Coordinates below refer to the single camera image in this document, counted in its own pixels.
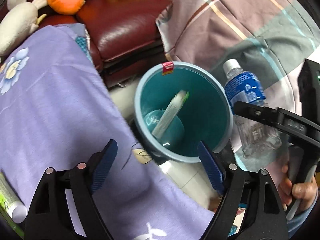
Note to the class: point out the plaid pink grey blanket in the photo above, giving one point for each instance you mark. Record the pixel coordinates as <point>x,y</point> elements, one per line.
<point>270,38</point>

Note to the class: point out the white green paper carton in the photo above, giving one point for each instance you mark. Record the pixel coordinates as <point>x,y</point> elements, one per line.
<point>170,113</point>

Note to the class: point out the green white tube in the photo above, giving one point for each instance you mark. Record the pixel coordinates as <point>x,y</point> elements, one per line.
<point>10,202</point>

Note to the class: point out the red sticker on bin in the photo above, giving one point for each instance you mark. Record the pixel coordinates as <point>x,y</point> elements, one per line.
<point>167,68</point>

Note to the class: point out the purple floral cloth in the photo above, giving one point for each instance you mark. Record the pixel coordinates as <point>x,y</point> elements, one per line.
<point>56,112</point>

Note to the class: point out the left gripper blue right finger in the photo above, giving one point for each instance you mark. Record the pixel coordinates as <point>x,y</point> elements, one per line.
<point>212,167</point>

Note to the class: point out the clear water bottle blue label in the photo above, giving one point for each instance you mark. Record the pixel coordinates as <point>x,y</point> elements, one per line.
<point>247,100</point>

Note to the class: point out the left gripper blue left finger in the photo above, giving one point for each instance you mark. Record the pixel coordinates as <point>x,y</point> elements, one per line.
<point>103,163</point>

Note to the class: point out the dark red leather sofa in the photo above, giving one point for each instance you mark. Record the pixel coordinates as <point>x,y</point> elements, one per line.
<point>123,34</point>

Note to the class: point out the blue plastic trash bin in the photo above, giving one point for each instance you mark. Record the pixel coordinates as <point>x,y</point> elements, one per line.
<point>205,116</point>

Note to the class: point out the person's right hand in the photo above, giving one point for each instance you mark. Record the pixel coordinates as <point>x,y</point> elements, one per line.
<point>306,192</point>

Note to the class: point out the white duck plush toy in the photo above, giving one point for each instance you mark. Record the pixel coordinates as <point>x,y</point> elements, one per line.
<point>22,20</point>

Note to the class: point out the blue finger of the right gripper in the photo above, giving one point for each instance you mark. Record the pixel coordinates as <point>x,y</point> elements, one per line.
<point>264,115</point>

